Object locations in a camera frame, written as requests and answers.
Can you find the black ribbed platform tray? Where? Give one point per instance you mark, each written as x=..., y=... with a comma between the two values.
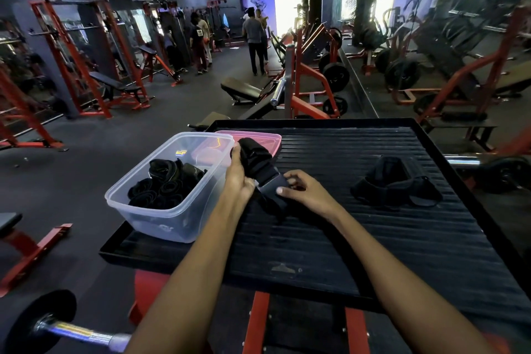
x=415, y=241

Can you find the red incline bench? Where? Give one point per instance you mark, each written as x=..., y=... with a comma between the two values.
x=147, y=49

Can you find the person's right forearm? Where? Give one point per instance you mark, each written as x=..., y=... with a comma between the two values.
x=406, y=283

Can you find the pink plastic lid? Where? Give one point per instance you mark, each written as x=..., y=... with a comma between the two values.
x=265, y=140

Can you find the red floor bench frame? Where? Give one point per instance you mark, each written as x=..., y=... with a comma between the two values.
x=29, y=250

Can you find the large wall mirror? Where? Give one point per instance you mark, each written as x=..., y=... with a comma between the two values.
x=477, y=42

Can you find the red squat rack frame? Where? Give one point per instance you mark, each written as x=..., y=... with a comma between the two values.
x=25, y=117

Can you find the red plate-loaded machine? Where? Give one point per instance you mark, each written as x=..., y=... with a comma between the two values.
x=298, y=71

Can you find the person's left hand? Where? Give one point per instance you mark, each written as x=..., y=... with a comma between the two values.
x=236, y=179

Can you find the person's left forearm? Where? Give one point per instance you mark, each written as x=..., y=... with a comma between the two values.
x=186, y=283

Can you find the black weight plate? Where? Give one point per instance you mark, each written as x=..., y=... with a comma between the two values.
x=336, y=77

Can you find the chrome curl bar black plates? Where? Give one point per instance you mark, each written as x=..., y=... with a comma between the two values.
x=45, y=320

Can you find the black weight stack machine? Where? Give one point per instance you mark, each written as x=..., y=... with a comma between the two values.
x=178, y=34

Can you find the black low bench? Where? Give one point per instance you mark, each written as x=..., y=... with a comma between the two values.
x=240, y=89

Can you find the red power rack with bench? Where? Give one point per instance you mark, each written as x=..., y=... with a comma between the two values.
x=110, y=82

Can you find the chrome barbell sleeve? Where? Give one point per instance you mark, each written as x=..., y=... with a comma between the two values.
x=278, y=92

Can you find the clear plastic container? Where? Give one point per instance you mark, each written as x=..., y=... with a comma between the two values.
x=174, y=227

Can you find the person's right hand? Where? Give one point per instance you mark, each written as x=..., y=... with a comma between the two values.
x=313, y=196

